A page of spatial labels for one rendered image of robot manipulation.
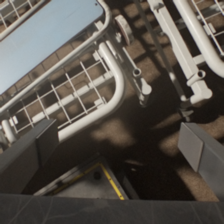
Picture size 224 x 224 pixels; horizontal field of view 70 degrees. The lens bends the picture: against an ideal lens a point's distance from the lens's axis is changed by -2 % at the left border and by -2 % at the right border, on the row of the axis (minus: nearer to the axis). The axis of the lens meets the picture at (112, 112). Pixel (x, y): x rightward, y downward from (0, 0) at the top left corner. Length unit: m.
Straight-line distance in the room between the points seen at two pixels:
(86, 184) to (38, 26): 0.74
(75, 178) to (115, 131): 0.40
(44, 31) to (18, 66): 0.17
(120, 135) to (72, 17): 0.72
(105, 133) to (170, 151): 0.43
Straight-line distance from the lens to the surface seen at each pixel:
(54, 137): 0.16
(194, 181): 1.18
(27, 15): 0.83
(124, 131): 1.08
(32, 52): 0.74
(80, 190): 0.90
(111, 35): 0.74
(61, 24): 0.74
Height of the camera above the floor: 1.08
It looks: 79 degrees down
